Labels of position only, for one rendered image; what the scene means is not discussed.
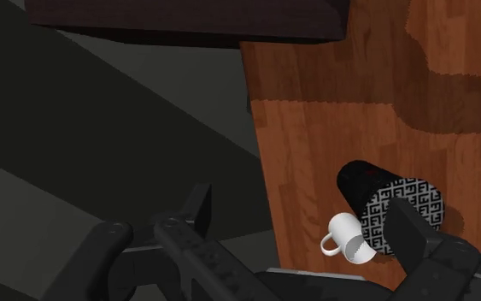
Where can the black patterned cylinder container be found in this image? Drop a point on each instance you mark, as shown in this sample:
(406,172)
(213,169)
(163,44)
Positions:
(373,189)

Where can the white mug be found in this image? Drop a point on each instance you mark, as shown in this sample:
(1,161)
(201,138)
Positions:
(345,235)

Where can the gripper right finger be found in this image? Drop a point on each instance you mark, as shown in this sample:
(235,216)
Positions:
(427,254)

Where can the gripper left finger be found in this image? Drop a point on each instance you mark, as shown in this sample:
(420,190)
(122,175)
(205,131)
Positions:
(190,250)

